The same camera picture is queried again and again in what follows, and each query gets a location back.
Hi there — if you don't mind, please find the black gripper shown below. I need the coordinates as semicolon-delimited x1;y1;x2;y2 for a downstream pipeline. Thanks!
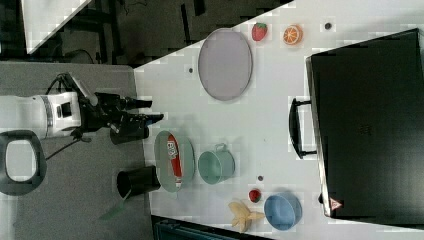
78;92;164;132

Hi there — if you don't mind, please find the red ketchup bottle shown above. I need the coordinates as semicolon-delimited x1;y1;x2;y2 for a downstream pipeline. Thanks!
167;134;182;188

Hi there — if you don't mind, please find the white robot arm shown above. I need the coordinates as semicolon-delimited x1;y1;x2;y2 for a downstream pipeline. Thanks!
1;92;164;196

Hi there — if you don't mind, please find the green oval strainer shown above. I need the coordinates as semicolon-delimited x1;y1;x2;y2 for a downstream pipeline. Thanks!
154;131;195;193

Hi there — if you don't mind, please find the black cylinder near strainer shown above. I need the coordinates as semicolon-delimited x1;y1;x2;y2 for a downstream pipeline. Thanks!
116;166;161;198

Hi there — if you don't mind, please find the green metal cup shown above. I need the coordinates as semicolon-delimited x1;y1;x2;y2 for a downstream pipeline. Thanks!
198;143;235;185

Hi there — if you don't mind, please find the grey round plate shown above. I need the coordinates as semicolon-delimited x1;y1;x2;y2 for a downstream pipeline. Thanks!
198;28;253;101

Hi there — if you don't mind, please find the small red strawberry toy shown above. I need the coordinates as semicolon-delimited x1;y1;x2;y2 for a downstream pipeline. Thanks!
248;189;261;203

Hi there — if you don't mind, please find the large red strawberry toy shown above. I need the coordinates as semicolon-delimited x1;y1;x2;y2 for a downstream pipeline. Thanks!
251;23;268;42

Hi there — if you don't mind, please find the orange slice toy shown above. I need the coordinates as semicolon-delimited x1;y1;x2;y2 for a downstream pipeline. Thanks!
283;25;303;45

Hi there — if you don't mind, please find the blue bowl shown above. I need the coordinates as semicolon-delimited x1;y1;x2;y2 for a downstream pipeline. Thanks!
264;192;302;231

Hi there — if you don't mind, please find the black toaster oven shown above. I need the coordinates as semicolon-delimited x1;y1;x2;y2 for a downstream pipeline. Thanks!
305;29;424;229

